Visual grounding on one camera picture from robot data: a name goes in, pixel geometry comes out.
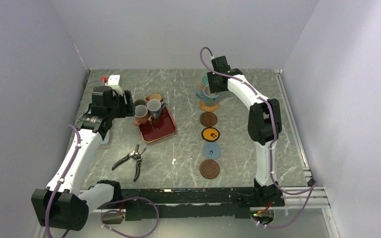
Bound orange black rubber coaster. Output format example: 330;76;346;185
201;127;220;142

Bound purple cable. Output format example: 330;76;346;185
44;124;161;238
199;47;318;230

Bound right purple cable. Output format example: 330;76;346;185
199;47;318;230

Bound woven rattan coaster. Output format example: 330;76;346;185
199;100;220;112

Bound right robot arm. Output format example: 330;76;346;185
207;56;282;206

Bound black handled pliers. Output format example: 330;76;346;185
111;144;146;182

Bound dark wood coaster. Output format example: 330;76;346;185
199;159;220;179
199;112;218;127

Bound dark blue white mug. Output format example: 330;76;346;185
146;99;167;124

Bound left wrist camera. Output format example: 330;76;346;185
101;75;124;95

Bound orange red cup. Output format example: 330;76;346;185
146;93;163;102

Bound teal green cup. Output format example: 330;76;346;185
201;75;209;87

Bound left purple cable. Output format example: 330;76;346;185
44;124;161;238

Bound red tray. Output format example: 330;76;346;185
138;107;177;143

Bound blue rubber coaster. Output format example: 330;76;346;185
202;142;221;160

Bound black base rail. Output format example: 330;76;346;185
100;186;285;221

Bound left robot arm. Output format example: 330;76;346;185
31;86;135;231

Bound clear plastic screw box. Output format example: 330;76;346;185
99;131;111;149

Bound grey olive cup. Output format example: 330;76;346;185
134;99;147;107

